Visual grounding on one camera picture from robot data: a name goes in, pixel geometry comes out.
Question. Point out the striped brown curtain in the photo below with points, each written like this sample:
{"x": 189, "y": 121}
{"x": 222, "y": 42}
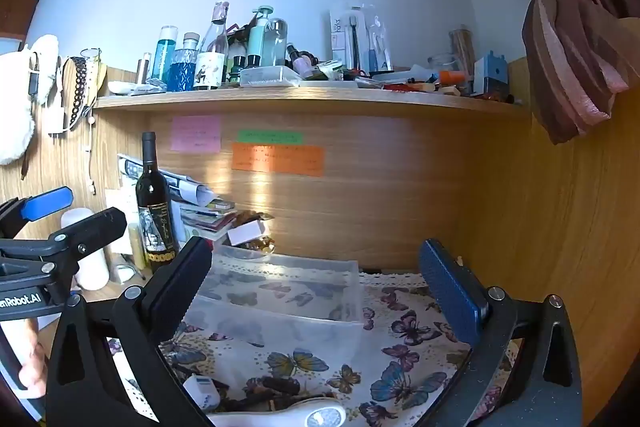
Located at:
{"x": 565, "y": 57}

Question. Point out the wooden shelf board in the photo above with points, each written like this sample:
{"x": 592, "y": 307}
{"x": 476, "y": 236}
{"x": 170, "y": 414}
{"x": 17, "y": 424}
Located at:
{"x": 300, "y": 98}

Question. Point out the black toothbrush package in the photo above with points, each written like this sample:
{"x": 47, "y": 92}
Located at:
{"x": 347, "y": 39}

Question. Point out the pile of small stationery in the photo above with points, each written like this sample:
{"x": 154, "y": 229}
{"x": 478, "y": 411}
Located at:
{"x": 415, "y": 84}

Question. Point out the green and white tube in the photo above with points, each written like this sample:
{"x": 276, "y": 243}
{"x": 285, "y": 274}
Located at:
{"x": 332, "y": 69}

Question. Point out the person's left hand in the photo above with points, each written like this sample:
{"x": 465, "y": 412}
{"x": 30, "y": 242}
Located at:
{"x": 31, "y": 357}

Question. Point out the clear lidded plastic box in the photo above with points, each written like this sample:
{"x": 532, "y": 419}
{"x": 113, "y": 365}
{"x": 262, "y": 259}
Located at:
{"x": 270, "y": 76}

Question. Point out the teal plastic bottle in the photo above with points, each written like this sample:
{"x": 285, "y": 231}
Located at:
{"x": 164, "y": 52}

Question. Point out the pale yellow tube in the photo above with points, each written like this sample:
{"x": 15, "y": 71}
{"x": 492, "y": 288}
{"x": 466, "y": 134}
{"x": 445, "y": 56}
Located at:
{"x": 135, "y": 239}

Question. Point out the white handheld device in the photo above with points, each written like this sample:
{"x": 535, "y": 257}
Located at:
{"x": 280, "y": 414}

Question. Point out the clear plastic bin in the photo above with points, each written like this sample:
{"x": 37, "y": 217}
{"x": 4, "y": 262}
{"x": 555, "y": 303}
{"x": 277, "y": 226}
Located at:
{"x": 300, "y": 297}

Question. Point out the butterfly print tablecloth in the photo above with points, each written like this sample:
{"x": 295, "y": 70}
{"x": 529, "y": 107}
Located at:
{"x": 400, "y": 357}

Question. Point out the orange cap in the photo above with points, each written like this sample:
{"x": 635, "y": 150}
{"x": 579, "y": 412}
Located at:
{"x": 450, "y": 78}

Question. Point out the black adapter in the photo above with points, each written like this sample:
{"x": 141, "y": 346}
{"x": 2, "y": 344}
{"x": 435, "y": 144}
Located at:
{"x": 32, "y": 82}

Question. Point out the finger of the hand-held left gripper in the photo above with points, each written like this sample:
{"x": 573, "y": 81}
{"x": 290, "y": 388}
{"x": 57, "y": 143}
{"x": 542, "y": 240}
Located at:
{"x": 47, "y": 203}
{"x": 95, "y": 227}

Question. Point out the green sticky note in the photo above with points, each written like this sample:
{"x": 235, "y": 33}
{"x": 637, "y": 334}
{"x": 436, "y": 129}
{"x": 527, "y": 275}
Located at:
{"x": 270, "y": 137}

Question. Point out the stack of books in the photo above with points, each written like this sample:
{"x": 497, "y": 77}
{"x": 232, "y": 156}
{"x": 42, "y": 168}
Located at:
{"x": 210, "y": 222}

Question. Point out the white dish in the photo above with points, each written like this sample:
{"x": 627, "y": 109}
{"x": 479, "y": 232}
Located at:
{"x": 122, "y": 87}

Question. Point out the blue pencil sharpener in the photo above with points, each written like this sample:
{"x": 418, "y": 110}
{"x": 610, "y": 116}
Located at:
{"x": 492, "y": 74}

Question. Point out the brown wooden cabinet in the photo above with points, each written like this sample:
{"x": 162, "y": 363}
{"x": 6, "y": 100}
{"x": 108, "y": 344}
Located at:
{"x": 15, "y": 12}

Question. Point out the mint pump bottle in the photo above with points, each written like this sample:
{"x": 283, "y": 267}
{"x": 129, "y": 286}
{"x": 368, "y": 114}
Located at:
{"x": 257, "y": 37}

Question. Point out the blue toothbrush package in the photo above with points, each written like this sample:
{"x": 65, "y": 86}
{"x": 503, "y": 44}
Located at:
{"x": 377, "y": 44}

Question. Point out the small white box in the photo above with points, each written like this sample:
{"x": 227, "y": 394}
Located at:
{"x": 245, "y": 232}

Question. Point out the clear round bottle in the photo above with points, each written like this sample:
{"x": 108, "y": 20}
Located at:
{"x": 276, "y": 39}

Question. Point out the empty clear glass jar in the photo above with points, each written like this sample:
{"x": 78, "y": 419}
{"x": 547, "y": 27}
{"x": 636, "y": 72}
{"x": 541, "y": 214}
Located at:
{"x": 445, "y": 62}

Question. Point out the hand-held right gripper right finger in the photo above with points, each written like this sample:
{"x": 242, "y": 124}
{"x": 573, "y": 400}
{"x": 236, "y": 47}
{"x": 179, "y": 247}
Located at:
{"x": 450, "y": 292}

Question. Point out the rolled printed papers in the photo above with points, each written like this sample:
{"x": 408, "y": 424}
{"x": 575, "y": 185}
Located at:
{"x": 185, "y": 187}

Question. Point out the pink nail polish bottle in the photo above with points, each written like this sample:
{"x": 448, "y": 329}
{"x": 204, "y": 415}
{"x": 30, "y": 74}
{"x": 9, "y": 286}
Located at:
{"x": 302, "y": 64}

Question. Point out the dark wine bottle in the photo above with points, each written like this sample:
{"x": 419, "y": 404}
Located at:
{"x": 155, "y": 207}

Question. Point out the white fluffy cloth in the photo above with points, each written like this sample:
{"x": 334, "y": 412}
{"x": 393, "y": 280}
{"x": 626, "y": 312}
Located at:
{"x": 20, "y": 122}

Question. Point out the round metal tin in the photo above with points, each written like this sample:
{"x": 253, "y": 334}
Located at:
{"x": 125, "y": 272}

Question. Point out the blue patterned glass bottle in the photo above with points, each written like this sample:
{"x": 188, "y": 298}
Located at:
{"x": 186, "y": 67}

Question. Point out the orange sticky note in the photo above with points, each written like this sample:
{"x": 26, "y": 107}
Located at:
{"x": 277, "y": 158}

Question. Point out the glass jar with sticks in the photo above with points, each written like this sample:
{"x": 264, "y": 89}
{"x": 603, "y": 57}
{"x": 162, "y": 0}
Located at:
{"x": 462, "y": 47}

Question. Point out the white paper note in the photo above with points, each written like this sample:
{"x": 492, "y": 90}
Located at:
{"x": 117, "y": 207}

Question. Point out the tall clear labelled bottle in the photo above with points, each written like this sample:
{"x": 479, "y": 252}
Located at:
{"x": 212, "y": 52}

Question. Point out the gold foil wrappers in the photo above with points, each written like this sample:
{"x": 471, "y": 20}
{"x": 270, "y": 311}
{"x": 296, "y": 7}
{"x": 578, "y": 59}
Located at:
{"x": 262, "y": 246}

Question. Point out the brown metal tube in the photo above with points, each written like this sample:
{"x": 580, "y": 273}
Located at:
{"x": 145, "y": 67}

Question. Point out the pink sticky note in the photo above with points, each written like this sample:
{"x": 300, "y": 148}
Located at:
{"x": 196, "y": 134}

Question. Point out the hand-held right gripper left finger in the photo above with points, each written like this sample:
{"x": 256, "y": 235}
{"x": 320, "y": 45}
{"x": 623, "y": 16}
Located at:
{"x": 175, "y": 292}

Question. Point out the clear glass cup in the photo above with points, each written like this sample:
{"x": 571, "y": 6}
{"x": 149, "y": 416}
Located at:
{"x": 90, "y": 54}

